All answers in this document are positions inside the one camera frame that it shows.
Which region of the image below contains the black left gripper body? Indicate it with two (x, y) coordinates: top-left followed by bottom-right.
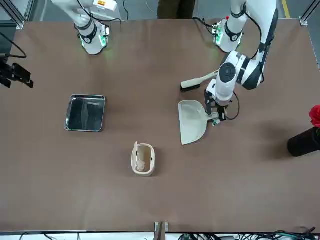
(211, 95), (228, 109)

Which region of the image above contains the pale grey plastic dustpan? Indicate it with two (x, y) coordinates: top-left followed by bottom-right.
(177, 99), (221, 146)

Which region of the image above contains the white paper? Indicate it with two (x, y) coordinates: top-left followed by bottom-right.
(134, 159), (147, 173)

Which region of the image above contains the metal tray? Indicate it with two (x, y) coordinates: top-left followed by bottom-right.
(63, 94), (107, 133)

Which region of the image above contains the white hand brush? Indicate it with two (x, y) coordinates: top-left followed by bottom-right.
(179, 70), (220, 92)

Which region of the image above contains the black vase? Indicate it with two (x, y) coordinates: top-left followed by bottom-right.
(286, 127), (320, 158)

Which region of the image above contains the red rose bouquet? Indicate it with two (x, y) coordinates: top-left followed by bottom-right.
(308, 104), (320, 128)

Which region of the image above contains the beige mini trash bin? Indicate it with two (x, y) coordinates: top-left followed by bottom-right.
(131, 141), (156, 177)

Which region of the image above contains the white control box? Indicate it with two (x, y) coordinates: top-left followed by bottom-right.
(92, 0), (118, 12)

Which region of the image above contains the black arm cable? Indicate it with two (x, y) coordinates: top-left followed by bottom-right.
(225, 91), (241, 121)

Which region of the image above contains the aluminium frame post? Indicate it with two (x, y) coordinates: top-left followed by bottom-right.
(154, 221), (169, 240)
(0, 0), (26, 30)
(299, 0), (320, 26)

